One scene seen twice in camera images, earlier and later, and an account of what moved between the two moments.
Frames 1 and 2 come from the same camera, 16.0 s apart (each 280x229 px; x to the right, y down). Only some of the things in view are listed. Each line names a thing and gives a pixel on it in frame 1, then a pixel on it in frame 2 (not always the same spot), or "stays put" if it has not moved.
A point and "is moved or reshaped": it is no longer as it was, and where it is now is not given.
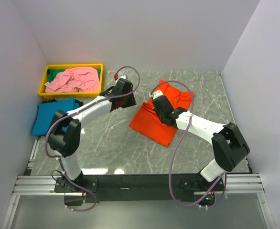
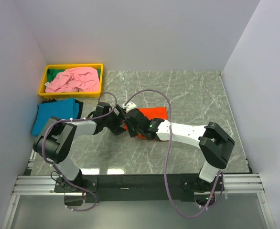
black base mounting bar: (135, 187) stays put
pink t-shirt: (81, 78) stays put
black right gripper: (157, 113) → (132, 133)
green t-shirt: (52, 73) stays put
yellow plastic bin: (42, 92) stays put
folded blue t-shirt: (45, 112) stays put
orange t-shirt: (147, 121) is moved or reshaped
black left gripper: (132, 101) → (116, 128)
